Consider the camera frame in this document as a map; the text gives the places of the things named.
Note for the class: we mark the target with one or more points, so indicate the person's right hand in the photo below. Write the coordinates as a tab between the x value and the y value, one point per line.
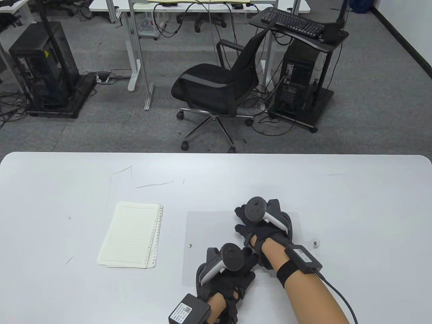
260	233

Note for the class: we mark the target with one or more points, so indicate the person's left hand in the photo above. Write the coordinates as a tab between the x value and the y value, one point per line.
233	283

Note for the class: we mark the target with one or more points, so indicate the stack of lined loose-leaf paper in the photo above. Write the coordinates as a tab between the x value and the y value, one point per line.
130	234

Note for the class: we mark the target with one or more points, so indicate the person's left forearm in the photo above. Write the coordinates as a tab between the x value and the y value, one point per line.
216	307

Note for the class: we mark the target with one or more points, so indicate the grey white right hand controller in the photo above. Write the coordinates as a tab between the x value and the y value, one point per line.
254	209

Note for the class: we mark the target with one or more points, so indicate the grey white hand controller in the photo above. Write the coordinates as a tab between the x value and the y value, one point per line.
233	258
254	209

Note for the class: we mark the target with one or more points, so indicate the grey white left hand controller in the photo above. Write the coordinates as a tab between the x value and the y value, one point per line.
233	258

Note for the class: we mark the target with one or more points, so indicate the black rolling computer cart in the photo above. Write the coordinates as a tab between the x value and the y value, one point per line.
322	101

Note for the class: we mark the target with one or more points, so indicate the black office chair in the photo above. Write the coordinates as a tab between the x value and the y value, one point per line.
209	84

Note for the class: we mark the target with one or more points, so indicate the black pouch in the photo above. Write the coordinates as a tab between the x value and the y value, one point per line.
330	33

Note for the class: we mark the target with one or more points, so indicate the black keyboard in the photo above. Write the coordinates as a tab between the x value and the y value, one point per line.
293	22

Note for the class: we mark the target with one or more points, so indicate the black chair wheel base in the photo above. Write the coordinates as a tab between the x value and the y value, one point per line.
209	20

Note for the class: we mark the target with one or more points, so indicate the white power strip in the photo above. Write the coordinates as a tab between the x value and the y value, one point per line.
103	78

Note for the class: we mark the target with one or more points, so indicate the long white desk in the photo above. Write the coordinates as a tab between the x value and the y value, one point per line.
202	6

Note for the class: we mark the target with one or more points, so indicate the clear plastic box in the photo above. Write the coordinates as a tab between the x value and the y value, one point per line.
148	27

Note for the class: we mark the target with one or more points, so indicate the black glass-sided computer tower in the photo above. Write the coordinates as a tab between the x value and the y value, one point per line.
37	67

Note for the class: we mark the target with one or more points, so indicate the black pole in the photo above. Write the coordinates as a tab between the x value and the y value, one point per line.
50	33

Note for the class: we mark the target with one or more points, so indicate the small white desk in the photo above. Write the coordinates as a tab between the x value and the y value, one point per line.
10	6

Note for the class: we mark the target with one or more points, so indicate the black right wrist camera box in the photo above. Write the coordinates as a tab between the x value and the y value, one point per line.
303	258

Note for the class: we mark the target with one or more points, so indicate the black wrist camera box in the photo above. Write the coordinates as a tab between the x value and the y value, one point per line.
303	258
187	310

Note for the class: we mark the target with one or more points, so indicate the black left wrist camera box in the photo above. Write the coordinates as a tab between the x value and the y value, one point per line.
187	310

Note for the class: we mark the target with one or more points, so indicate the aluminium frame post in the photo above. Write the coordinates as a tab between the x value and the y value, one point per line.
140	50

